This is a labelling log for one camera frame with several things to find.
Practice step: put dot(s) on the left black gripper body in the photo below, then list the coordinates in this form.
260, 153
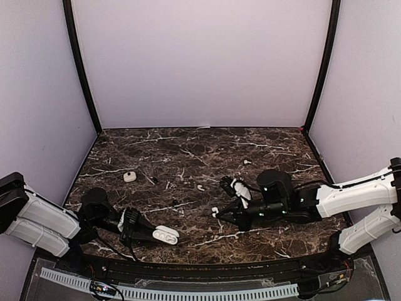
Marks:
131, 226

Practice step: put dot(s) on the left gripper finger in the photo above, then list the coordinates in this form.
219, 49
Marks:
144, 225
141, 238

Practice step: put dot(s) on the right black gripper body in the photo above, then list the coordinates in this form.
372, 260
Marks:
272, 211

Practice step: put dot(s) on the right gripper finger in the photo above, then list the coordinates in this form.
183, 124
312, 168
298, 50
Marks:
240, 222
234, 208

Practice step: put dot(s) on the white oval charging case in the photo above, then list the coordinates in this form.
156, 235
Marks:
166, 235

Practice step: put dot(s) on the white hook earbud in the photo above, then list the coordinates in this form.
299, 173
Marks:
215, 211

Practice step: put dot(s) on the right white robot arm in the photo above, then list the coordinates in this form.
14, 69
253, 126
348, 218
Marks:
317, 200

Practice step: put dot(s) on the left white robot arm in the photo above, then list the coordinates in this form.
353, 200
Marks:
30, 217

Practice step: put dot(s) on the small white charging case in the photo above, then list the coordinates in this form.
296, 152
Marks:
130, 176

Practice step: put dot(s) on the black front rail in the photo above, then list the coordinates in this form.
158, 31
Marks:
303, 269

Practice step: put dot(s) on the white slotted cable duct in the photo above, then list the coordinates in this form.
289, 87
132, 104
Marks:
159, 290

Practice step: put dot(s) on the right black frame post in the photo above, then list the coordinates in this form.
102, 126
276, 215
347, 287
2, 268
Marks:
324, 66

